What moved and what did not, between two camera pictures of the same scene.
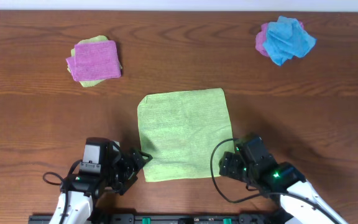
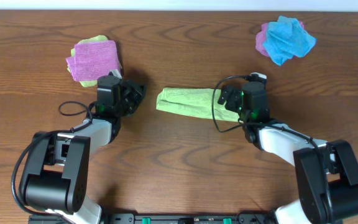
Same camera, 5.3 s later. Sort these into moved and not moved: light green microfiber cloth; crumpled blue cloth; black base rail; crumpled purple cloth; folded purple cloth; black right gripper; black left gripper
Moved: light green microfiber cloth; black right gripper; black left gripper
Not moved: crumpled purple cloth; black base rail; folded purple cloth; crumpled blue cloth
